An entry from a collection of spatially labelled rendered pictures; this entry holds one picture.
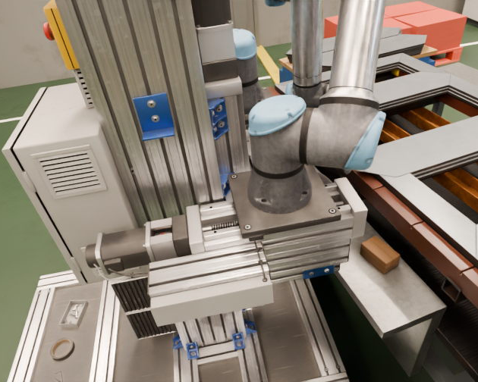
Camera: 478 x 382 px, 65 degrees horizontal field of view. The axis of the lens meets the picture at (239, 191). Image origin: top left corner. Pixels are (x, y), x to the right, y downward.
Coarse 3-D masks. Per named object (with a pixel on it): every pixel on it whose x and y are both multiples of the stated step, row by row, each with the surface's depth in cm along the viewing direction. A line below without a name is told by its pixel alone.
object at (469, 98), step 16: (400, 64) 191; (416, 96) 163; (432, 96) 165; (464, 96) 159; (464, 160) 126; (416, 176) 122; (416, 208) 109; (432, 224) 104; (448, 240) 100; (464, 256) 96
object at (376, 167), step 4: (372, 164) 126; (376, 164) 126; (380, 164) 126; (368, 168) 125; (372, 168) 125; (376, 168) 125; (380, 168) 124; (384, 168) 124; (372, 172) 123; (376, 172) 123; (380, 172) 123; (384, 172) 123; (388, 172) 122; (392, 176) 121
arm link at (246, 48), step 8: (240, 32) 116; (248, 32) 116; (240, 40) 112; (248, 40) 112; (240, 48) 111; (248, 48) 112; (256, 48) 116; (240, 56) 113; (248, 56) 113; (256, 56) 117; (240, 64) 114; (248, 64) 115; (256, 64) 118; (240, 72) 116; (248, 72) 116; (256, 72) 119; (248, 80) 118
